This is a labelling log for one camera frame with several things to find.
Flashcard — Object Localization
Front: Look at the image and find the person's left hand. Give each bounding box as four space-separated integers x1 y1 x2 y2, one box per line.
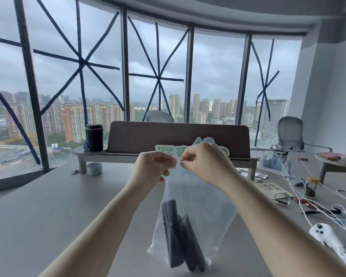
133 151 178 188

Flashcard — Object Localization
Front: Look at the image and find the person's right hand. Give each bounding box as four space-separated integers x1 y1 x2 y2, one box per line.
175 142 239 191

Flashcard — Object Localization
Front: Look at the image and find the clear plastic bag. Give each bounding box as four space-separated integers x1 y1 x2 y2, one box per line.
146 159 239 272

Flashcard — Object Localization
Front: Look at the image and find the person's left forearm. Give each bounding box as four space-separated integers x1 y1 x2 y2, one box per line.
39 177 159 277

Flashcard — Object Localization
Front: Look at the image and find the person's right forearm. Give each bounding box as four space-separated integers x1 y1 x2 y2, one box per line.
215 173 346 277

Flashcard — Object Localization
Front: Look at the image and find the green white lettered sign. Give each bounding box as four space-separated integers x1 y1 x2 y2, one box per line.
155 137 230 159

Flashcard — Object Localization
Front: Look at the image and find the brown desk divider panel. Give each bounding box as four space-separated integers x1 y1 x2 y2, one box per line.
107 121 251 159

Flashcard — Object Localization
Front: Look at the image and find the grey mesh office chair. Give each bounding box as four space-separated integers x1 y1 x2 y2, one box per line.
146 110 175 123

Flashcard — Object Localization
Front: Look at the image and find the grey desk riser shelf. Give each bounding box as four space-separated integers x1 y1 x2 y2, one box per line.
72 145 259 181

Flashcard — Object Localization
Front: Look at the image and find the black flat pouch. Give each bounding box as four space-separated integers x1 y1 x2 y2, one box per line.
161 200 185 269
176 214 207 272

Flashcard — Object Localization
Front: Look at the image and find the white tape roll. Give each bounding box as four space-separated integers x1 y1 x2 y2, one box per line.
86 163 103 176

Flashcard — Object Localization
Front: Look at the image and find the black travel tumbler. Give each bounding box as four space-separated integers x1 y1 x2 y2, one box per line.
85 124 104 153

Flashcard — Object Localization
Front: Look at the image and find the blue tape cross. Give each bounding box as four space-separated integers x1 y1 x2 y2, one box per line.
127 17 189 115
251 39 280 147
33 0 125 142

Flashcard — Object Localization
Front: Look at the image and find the white charger cluster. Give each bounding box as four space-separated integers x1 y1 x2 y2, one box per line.
259 151 294 174

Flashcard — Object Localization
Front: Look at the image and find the beige printed card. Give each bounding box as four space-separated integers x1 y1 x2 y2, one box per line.
259 183 294 200

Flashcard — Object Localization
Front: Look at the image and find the black smart band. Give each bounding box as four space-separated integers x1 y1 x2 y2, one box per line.
274 193 291 206

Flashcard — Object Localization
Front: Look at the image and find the grey office chair with armrests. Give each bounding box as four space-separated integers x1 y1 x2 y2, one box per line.
277 116 334 153

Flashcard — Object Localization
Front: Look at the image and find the red black pen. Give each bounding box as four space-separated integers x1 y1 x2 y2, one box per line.
294 197 344 218

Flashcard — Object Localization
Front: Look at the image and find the red flat packet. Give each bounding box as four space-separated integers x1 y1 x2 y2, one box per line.
319 152 342 161

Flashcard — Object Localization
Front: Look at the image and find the round grey side table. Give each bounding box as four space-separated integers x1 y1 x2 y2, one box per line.
314 152 346 184

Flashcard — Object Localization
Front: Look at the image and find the blue tape strip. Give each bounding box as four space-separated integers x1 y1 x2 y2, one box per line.
0 35 41 165

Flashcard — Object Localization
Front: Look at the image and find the white handheld controller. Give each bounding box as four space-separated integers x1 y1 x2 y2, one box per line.
309 223 346 270

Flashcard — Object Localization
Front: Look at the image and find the white cable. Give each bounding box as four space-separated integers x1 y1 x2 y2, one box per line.
272 151 346 251
319 182 346 204

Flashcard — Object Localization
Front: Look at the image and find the dark window frame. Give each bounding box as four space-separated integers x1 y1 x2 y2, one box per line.
0 0 306 194

